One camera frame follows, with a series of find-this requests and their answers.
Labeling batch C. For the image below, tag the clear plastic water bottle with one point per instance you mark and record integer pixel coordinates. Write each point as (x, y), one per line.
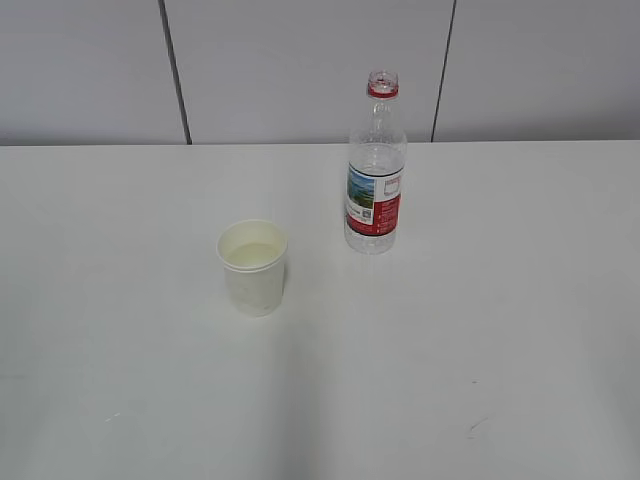
(376, 161)

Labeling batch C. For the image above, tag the white paper cup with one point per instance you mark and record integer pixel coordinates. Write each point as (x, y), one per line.
(253, 255)

